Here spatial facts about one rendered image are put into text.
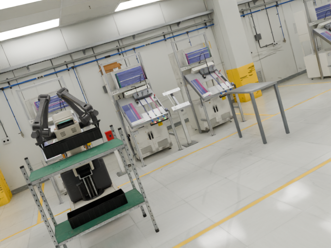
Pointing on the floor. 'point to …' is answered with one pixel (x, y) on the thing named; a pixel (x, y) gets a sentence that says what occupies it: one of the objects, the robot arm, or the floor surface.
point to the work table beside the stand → (250, 88)
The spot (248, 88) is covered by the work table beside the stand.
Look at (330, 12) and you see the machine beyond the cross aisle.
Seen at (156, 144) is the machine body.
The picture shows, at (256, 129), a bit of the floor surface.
